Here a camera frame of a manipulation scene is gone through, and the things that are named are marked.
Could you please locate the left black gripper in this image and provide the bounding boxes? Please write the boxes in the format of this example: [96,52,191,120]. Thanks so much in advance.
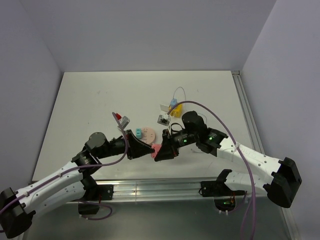
[97,129,154,160]

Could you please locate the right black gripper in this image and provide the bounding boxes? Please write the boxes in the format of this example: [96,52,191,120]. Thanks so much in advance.
[154,128,198,162]

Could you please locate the pink plug adapter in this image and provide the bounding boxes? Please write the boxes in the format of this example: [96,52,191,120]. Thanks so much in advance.
[150,143,162,159]

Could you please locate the teal plug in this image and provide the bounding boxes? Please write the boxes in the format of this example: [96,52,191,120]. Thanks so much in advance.
[135,128,143,139]

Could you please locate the pink round power strip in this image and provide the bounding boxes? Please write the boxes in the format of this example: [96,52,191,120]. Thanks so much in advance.
[140,127,157,145]

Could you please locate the yellow cube power adapter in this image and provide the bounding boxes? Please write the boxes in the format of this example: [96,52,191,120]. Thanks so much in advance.
[168,104,183,118]

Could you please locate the light blue charger plug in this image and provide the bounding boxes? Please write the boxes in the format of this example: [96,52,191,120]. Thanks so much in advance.
[170,98,178,109]

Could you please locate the light blue thin cable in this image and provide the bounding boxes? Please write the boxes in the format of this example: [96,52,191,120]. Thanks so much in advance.
[171,86,208,153]

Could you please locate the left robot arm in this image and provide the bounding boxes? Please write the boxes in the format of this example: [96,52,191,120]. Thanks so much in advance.
[0,130,155,239]

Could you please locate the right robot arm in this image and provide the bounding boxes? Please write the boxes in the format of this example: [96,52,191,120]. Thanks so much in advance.
[154,111,302,208]

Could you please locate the white flat card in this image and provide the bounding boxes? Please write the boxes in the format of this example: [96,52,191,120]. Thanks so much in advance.
[159,103,171,113]

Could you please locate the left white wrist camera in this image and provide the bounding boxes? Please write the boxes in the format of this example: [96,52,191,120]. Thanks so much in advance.
[112,112,131,131]

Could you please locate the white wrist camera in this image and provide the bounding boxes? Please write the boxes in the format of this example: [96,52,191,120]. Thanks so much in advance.
[157,113,171,126]
[112,112,131,131]

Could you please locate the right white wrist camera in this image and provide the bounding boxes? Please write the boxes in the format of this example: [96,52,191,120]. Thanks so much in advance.
[157,113,171,126]

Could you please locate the aluminium front rail frame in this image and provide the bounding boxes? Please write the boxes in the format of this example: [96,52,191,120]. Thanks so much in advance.
[20,177,290,240]

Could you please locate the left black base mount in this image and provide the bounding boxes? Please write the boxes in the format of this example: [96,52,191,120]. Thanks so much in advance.
[78,184,114,216]

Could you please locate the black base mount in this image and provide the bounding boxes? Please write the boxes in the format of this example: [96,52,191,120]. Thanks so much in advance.
[198,181,236,212]
[78,184,114,216]

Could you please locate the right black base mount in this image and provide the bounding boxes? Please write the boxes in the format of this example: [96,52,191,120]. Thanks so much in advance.
[198,181,236,212]

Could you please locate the aluminium right side rail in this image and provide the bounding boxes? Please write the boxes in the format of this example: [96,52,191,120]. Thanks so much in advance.
[231,71,265,154]

